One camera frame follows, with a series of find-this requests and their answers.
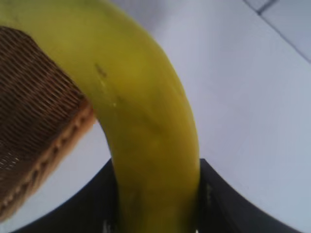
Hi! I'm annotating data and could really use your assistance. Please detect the yellow banana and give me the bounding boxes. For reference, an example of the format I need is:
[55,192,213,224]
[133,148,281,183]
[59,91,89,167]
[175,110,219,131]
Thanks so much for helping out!
[0,0,203,233]

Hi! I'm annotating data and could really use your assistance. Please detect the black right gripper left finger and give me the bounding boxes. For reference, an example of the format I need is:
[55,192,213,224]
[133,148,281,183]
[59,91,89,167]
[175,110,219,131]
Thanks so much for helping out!
[12,157,122,233]

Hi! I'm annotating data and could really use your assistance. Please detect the tan woven wicker basket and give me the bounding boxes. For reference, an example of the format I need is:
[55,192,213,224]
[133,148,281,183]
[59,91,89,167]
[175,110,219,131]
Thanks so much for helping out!
[0,26,95,216]

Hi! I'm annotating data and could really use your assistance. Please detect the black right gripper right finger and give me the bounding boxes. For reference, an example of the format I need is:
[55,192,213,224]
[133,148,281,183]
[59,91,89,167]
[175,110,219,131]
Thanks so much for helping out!
[195,157,298,233]

